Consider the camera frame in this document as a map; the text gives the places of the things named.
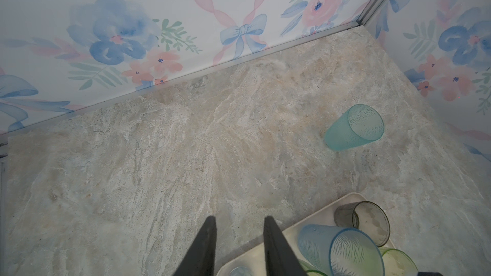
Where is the small green plastic cup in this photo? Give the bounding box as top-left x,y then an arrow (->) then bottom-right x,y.
378,247 -> 418,276

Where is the tall green plastic cup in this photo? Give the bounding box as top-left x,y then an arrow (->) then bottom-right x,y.
298,259 -> 327,276

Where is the light blue plastic cup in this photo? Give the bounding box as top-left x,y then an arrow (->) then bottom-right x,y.
230,266 -> 254,276

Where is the beige plastic tray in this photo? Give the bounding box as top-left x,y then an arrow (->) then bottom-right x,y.
215,192 -> 396,276

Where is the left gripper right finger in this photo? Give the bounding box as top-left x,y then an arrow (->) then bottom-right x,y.
263,216 -> 306,276

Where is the small grey plastic cup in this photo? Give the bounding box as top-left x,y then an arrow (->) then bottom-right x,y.
334,201 -> 391,247

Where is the blue ribbed plastic cup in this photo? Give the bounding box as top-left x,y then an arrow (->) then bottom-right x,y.
297,224 -> 385,275

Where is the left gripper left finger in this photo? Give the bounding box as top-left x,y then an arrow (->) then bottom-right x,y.
174,216 -> 217,276

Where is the teal plastic cup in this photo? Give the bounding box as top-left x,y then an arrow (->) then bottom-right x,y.
323,104 -> 385,152

